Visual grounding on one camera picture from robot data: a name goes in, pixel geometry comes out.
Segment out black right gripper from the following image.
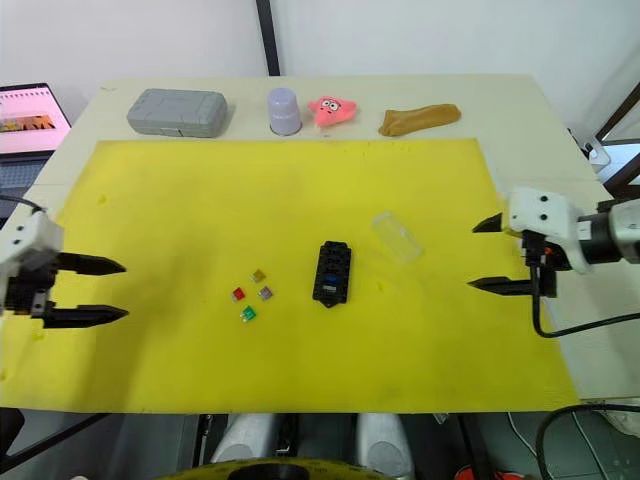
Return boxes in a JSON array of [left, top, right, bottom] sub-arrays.
[[466, 211, 559, 300]]

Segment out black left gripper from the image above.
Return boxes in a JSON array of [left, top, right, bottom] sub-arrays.
[[3, 252, 131, 330]]

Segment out clear plastic fuse box cover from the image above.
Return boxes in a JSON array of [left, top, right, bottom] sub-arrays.
[[370, 211, 427, 264]]

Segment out black fuse box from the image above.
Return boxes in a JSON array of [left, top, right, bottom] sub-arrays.
[[311, 240, 356, 309]]

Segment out small white device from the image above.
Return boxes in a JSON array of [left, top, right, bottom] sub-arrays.
[[582, 141, 612, 174]]

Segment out black diagonal table brace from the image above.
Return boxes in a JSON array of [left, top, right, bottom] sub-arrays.
[[0, 412, 110, 475]]

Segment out brown cloth pouch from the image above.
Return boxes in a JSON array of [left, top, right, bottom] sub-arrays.
[[377, 102, 463, 137]]

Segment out open laptop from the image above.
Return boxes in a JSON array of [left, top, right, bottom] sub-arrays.
[[0, 82, 74, 191]]

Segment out grey plastic tool case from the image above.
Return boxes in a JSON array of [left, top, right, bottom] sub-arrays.
[[126, 88, 231, 139]]

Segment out white rounded robot leg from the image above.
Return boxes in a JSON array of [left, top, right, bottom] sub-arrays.
[[209, 412, 277, 466], [356, 412, 415, 479]]

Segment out red orange floor object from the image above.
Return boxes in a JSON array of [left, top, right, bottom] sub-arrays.
[[455, 464, 507, 480]]

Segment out yellow table mat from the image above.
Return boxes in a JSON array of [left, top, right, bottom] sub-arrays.
[[0, 138, 582, 414]]

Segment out pink star plush toy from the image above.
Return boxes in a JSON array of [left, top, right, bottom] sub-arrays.
[[306, 95, 359, 129]]

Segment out yellow and black round base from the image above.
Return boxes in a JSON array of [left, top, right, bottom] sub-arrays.
[[162, 456, 384, 480]]

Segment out lavender plastic cup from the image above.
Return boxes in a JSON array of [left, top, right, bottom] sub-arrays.
[[266, 86, 304, 137]]

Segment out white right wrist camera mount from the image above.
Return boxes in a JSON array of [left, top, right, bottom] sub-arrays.
[[501, 186, 594, 275]]

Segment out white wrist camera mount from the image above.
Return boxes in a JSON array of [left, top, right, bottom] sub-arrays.
[[0, 209, 65, 284], [501, 186, 594, 275]]

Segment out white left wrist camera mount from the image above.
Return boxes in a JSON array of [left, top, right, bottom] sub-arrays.
[[0, 209, 65, 284]]

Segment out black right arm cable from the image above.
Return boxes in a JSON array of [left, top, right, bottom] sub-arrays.
[[530, 267, 640, 340]]

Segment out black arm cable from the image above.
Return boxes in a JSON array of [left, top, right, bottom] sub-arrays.
[[530, 267, 640, 340], [0, 194, 50, 215]]

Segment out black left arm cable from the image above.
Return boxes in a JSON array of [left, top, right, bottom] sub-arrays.
[[0, 194, 50, 215]]

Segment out dark metal frame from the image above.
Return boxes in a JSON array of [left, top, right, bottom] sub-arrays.
[[594, 89, 640, 202]]

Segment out thin white cable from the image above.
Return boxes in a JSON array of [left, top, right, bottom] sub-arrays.
[[506, 412, 544, 454]]

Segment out black floor cable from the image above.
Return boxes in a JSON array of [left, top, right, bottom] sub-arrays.
[[534, 403, 640, 480]]

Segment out black vertical post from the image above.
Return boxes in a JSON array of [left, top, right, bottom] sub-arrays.
[[255, 0, 282, 77]]

